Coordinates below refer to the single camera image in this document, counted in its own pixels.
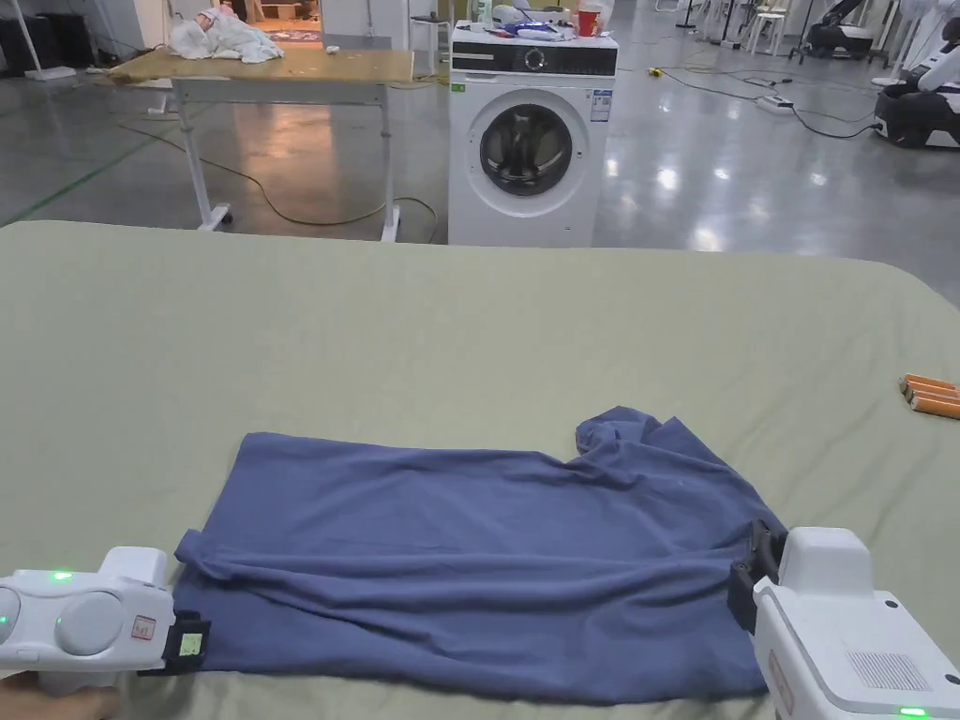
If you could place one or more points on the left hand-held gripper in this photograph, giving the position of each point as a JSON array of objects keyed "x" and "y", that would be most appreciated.
[{"x": 90, "y": 622}]

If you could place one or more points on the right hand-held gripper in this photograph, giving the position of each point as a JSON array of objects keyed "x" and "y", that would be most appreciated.
[{"x": 840, "y": 645}]

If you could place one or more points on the dark blue shirt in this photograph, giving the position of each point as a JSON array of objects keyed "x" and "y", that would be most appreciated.
[{"x": 450, "y": 555}]

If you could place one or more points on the person's left hand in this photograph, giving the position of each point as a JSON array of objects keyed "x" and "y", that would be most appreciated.
[{"x": 52, "y": 701}]

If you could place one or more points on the orange cylindrical battery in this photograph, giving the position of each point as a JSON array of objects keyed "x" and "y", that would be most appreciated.
[
  {"x": 937, "y": 407},
  {"x": 930, "y": 381},
  {"x": 934, "y": 392}
]

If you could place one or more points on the bed with pale green sheet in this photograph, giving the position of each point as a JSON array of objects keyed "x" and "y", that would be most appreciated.
[{"x": 450, "y": 337}]

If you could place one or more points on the white power strip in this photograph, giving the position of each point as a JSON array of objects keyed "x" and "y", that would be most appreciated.
[{"x": 775, "y": 100}]

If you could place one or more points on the white washing machine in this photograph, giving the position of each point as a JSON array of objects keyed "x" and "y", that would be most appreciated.
[{"x": 525, "y": 150}]

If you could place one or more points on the white and black robot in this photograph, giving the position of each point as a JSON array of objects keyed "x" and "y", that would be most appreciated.
[
  {"x": 832, "y": 30},
  {"x": 919, "y": 105}
]

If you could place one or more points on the white standing fan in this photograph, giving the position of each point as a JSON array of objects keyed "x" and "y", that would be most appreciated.
[{"x": 904, "y": 37}]

